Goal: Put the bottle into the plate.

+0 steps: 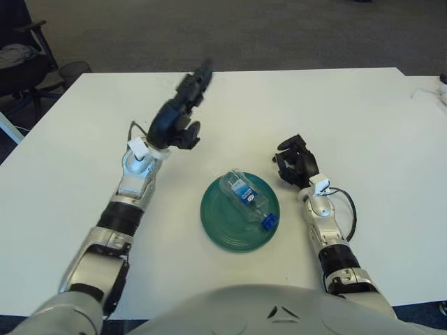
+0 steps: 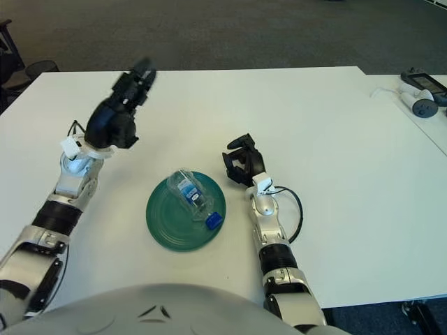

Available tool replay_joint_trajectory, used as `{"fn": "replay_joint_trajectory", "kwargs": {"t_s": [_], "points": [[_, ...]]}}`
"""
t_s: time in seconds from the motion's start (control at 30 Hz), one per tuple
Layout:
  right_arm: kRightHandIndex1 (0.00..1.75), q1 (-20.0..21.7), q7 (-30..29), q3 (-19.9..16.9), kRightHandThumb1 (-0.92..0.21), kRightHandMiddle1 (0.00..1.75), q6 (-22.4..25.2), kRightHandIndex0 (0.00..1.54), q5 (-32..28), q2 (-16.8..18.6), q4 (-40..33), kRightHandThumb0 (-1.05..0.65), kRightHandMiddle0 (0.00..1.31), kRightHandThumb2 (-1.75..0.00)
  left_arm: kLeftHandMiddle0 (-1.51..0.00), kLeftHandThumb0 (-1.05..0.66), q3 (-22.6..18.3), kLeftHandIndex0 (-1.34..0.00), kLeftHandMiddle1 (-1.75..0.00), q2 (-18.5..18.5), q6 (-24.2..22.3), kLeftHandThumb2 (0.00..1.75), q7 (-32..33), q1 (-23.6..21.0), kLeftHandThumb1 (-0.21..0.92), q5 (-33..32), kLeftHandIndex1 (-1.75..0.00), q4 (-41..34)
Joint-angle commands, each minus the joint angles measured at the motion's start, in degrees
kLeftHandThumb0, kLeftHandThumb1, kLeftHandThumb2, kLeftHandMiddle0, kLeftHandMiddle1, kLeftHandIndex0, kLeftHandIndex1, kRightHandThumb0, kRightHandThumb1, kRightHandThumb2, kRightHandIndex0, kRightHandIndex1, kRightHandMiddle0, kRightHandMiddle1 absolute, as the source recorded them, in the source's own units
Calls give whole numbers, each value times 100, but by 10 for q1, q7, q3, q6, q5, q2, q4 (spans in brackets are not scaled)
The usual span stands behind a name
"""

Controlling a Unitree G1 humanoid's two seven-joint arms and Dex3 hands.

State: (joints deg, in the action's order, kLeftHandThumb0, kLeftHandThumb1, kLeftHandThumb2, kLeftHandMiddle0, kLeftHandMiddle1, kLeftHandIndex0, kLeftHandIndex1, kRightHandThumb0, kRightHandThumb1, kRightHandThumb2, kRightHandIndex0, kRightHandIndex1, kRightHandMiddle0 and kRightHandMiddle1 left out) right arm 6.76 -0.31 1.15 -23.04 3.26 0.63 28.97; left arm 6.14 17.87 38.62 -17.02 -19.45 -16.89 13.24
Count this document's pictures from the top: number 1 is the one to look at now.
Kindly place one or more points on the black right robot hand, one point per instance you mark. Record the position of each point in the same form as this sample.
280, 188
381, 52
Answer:
302, 164

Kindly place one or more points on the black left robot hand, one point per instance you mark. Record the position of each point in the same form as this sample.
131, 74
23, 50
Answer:
167, 122

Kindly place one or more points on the clear bottle with blue cap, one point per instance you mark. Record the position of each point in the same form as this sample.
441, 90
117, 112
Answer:
244, 193

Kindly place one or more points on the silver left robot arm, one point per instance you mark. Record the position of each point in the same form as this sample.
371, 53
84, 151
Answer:
118, 216

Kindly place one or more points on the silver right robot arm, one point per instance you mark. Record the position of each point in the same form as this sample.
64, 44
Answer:
326, 230

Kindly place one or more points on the green round plate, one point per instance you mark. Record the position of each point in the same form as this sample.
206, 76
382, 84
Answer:
223, 227

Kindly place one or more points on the grey robot torso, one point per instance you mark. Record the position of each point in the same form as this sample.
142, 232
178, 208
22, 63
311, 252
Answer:
279, 314

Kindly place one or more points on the black office chair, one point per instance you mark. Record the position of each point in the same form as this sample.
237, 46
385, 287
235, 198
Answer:
21, 78

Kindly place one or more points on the white table leg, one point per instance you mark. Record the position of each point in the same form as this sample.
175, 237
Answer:
10, 130

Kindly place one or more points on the grey cloth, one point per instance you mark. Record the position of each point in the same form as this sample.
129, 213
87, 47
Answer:
15, 54

